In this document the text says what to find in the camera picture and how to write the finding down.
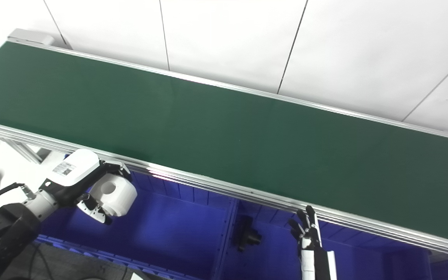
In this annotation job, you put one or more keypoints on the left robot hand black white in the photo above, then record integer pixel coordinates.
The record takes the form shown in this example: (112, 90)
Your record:
(72, 171)

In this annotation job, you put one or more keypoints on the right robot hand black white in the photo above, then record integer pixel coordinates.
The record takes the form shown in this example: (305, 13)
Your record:
(312, 249)

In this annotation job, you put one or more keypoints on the white round part with hole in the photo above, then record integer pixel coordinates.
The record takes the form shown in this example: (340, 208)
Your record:
(117, 196)

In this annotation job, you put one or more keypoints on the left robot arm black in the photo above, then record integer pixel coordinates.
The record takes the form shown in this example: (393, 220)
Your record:
(6, 233)

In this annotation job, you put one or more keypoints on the aluminium conveyor support leg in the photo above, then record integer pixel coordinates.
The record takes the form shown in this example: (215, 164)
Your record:
(25, 149)

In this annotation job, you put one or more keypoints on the black plastic part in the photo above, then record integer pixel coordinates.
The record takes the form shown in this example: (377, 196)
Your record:
(247, 234)

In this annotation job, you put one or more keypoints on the grey conveyor end box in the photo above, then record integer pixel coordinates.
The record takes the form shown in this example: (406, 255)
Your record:
(31, 37)

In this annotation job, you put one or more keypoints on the green conveyor belt aluminium frame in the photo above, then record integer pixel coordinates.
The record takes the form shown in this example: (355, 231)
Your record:
(224, 144)

